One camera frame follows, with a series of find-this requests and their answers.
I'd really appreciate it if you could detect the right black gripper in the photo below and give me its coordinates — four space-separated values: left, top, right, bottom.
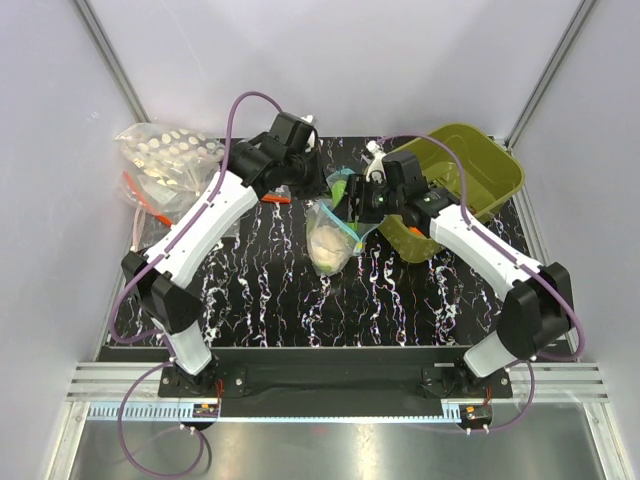
327 174 404 225

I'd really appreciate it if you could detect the green vegetable toy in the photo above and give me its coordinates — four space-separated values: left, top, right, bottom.
331 179 347 207

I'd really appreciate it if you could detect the clear blue-zipper bag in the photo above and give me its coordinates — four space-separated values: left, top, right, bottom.
306 168 380 276

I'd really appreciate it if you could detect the white cauliflower toy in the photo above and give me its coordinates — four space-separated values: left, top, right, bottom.
307 225 353 275

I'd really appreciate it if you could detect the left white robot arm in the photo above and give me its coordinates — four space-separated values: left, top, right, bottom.
120 127 322 396

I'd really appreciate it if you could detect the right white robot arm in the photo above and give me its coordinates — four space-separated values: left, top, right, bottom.
335 174 576 397

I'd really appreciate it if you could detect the clear orange-zipper bag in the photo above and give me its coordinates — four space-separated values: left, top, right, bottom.
204 132 294 206

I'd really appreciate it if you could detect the bag of white discs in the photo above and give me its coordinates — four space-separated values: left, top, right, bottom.
114 123 225 192

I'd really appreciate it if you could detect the clear red-zipper bag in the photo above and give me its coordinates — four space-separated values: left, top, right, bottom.
120 169 178 227

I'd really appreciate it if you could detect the black marble pattern mat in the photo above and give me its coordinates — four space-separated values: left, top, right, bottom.
107 135 539 348

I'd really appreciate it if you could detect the olive green plastic bin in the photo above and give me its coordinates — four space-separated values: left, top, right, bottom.
379 123 525 263

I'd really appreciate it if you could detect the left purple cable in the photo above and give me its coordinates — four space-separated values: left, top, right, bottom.
107 90 286 480

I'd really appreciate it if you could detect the purple cable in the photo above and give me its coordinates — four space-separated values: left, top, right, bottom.
107 90 286 480
384 133 586 434

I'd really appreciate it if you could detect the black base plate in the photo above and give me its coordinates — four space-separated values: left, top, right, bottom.
158 346 513 421

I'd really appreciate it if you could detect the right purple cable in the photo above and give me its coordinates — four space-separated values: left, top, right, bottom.
384 133 586 434

